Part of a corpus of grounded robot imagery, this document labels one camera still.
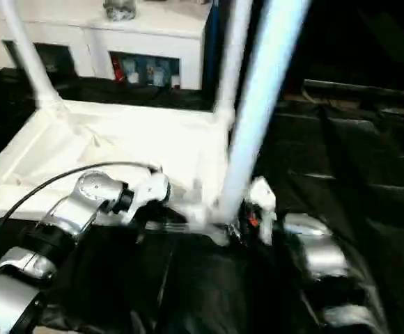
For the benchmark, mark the white plastic table top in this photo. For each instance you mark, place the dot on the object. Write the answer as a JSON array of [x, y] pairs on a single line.
[[118, 139]]

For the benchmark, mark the white plastic table leg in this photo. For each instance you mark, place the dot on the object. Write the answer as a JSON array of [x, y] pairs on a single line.
[[231, 62], [261, 97], [28, 56]]

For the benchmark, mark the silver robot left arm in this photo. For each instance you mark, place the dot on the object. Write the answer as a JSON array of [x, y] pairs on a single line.
[[70, 209]]

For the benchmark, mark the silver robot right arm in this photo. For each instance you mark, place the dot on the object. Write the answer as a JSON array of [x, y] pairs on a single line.
[[320, 257]]

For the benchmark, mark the black plastic mat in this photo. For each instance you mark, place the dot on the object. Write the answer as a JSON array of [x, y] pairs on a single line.
[[355, 181]]

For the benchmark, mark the small red bottle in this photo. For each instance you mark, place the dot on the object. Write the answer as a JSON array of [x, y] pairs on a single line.
[[116, 68]]

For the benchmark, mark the white glass-door cabinet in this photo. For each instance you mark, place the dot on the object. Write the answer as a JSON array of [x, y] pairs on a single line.
[[90, 35]]

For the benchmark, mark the dark patterned jar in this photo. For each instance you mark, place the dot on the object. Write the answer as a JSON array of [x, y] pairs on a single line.
[[120, 8]]

